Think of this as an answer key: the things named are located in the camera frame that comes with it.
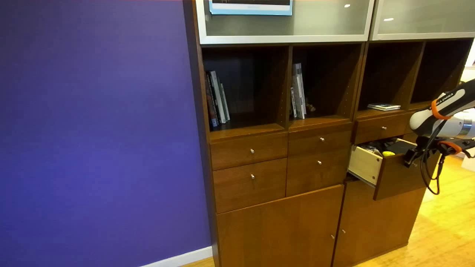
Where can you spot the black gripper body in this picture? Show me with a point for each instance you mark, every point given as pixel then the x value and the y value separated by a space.
pixel 430 141

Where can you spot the brown wooden drawer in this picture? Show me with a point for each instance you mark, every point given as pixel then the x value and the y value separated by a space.
pixel 395 179
pixel 243 187
pixel 306 173
pixel 373 129
pixel 238 150
pixel 309 142

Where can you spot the small yellow object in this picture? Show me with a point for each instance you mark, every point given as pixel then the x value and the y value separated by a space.
pixel 390 153

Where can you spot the flat lying white book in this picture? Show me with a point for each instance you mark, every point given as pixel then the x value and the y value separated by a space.
pixel 384 105

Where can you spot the brown wooden cabinet door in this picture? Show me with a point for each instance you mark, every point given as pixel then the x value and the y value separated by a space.
pixel 366 227
pixel 277 231

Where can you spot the brown wooden shelf cabinet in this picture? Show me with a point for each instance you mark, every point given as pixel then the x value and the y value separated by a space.
pixel 364 74
pixel 283 123

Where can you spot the frosted glass cabinet door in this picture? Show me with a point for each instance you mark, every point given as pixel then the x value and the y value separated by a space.
pixel 410 16
pixel 321 19

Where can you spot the thin pale upright book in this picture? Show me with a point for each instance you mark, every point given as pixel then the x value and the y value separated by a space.
pixel 293 104

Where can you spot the grey book with blue cover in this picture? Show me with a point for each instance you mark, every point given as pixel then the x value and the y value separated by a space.
pixel 300 89

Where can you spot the thin grey upright book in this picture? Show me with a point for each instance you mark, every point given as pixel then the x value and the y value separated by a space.
pixel 226 102

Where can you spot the dark upright book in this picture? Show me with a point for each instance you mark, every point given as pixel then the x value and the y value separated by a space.
pixel 211 108

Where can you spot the blue framed picture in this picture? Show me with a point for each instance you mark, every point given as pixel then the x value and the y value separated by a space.
pixel 247 9

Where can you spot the white baseboard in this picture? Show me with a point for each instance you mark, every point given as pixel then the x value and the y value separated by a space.
pixel 183 258

